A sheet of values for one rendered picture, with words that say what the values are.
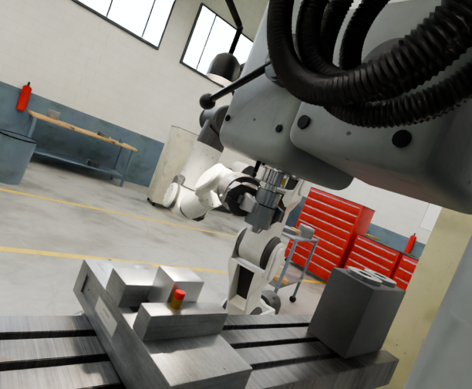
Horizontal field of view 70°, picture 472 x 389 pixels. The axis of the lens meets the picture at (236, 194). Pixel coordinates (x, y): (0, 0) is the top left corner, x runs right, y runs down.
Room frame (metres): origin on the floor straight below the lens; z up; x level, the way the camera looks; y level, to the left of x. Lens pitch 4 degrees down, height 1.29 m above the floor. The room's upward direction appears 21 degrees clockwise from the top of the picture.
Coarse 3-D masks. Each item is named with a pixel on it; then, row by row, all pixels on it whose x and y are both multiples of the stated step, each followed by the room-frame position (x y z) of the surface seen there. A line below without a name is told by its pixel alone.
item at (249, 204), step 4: (240, 196) 0.63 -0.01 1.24; (244, 196) 0.62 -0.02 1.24; (248, 196) 0.61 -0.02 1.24; (252, 196) 0.61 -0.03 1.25; (240, 200) 0.62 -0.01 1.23; (244, 200) 0.62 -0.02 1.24; (248, 200) 0.60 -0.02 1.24; (252, 200) 0.59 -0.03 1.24; (244, 204) 0.61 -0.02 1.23; (248, 204) 0.59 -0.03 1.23; (252, 204) 0.58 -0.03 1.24; (256, 204) 0.58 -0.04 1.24; (244, 208) 0.60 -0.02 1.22; (248, 208) 0.59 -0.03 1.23; (252, 208) 0.58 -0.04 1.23; (256, 208) 0.58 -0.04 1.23; (252, 212) 0.58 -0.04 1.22
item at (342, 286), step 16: (336, 272) 0.87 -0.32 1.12; (352, 272) 0.86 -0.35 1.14; (368, 272) 0.93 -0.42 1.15; (336, 288) 0.86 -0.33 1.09; (352, 288) 0.83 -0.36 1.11; (368, 288) 0.80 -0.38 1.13; (384, 288) 0.86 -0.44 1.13; (320, 304) 0.87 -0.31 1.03; (336, 304) 0.85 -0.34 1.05; (352, 304) 0.82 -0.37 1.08; (368, 304) 0.80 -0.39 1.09; (384, 304) 0.86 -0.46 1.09; (320, 320) 0.86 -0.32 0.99; (336, 320) 0.83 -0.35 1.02; (352, 320) 0.81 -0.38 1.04; (368, 320) 0.82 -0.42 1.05; (384, 320) 0.90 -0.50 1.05; (320, 336) 0.85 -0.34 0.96; (336, 336) 0.82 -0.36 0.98; (352, 336) 0.80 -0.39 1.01; (368, 336) 0.85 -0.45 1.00; (384, 336) 0.93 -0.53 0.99; (336, 352) 0.81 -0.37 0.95; (352, 352) 0.81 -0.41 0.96; (368, 352) 0.88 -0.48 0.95
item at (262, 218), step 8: (256, 192) 0.61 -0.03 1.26; (256, 200) 0.60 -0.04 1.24; (264, 200) 0.59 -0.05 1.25; (272, 200) 0.59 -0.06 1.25; (264, 208) 0.59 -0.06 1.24; (272, 208) 0.60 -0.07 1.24; (248, 216) 0.60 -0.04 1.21; (256, 216) 0.59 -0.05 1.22; (264, 216) 0.59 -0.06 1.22; (272, 216) 0.61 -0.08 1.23; (256, 224) 0.59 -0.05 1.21; (264, 224) 0.59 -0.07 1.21
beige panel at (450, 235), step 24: (456, 216) 1.92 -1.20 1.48; (432, 240) 1.97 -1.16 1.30; (456, 240) 1.88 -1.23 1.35; (432, 264) 1.93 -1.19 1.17; (456, 264) 1.85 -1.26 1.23; (408, 288) 1.98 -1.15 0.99; (432, 288) 1.89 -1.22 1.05; (408, 312) 1.94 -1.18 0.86; (432, 312) 1.86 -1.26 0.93; (408, 336) 1.90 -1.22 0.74; (408, 360) 1.86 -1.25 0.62
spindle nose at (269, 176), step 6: (264, 174) 0.60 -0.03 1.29; (270, 174) 0.59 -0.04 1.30; (276, 174) 0.59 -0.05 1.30; (282, 174) 0.59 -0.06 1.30; (264, 180) 0.60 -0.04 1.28; (270, 180) 0.59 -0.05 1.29; (276, 180) 0.59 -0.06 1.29; (282, 180) 0.59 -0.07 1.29; (276, 186) 0.59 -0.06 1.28; (282, 186) 0.60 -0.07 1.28
